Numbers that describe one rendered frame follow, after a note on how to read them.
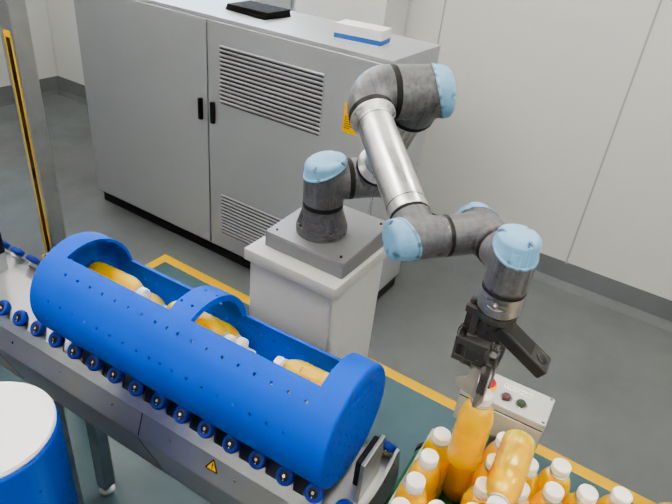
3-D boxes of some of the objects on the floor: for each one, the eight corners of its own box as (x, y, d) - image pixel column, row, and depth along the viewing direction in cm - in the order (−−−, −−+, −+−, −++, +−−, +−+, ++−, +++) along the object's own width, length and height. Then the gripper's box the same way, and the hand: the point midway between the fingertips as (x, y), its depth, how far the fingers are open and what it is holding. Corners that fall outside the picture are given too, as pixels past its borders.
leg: (108, 480, 231) (87, 362, 198) (118, 488, 229) (99, 369, 195) (96, 491, 226) (72, 372, 193) (106, 499, 224) (85, 379, 191)
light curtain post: (85, 392, 268) (11, -9, 178) (94, 398, 265) (24, -6, 176) (74, 400, 263) (-8, -8, 173) (83, 406, 261) (5, -4, 171)
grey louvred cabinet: (155, 178, 457) (140, -25, 380) (397, 283, 366) (441, 45, 290) (96, 201, 417) (66, -20, 341) (351, 326, 326) (388, 62, 250)
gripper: (480, 283, 108) (457, 368, 120) (459, 314, 100) (435, 402, 111) (526, 300, 105) (497, 386, 116) (508, 334, 96) (479, 423, 108)
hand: (483, 396), depth 112 cm, fingers closed on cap, 4 cm apart
